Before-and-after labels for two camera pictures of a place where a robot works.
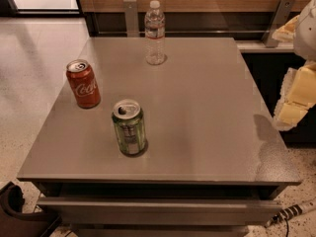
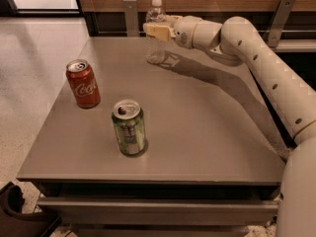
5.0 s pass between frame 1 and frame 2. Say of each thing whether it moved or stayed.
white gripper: moved
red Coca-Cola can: stayed
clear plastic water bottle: stayed
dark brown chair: stayed
